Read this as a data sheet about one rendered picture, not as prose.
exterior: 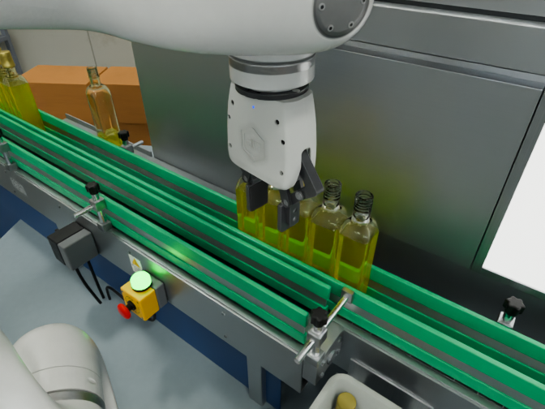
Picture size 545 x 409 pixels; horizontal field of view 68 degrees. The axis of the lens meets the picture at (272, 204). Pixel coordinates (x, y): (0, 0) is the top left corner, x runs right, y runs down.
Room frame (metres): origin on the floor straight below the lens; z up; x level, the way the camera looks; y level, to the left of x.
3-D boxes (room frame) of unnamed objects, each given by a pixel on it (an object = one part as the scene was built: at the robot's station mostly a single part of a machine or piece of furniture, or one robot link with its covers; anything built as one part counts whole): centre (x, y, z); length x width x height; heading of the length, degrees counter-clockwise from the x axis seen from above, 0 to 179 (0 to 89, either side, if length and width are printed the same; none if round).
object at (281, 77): (0.40, 0.00, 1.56); 0.09 x 0.08 x 0.03; 44
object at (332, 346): (0.44, -0.10, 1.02); 0.09 x 0.04 x 0.07; 143
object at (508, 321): (0.44, -0.40, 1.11); 0.07 x 0.04 x 0.13; 143
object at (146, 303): (0.63, 0.30, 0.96); 0.07 x 0.07 x 0.07; 53
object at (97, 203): (0.74, 0.42, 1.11); 0.07 x 0.04 x 0.13; 143
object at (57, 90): (3.05, 1.23, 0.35); 1.22 x 0.85 x 0.71; 82
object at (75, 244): (0.79, 0.52, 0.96); 0.08 x 0.08 x 0.08; 53
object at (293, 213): (0.37, -0.03, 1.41); 0.03 x 0.03 x 0.07; 44
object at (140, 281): (0.63, 0.30, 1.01); 0.04 x 0.04 x 0.03
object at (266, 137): (0.40, 0.00, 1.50); 0.10 x 0.07 x 0.11; 44
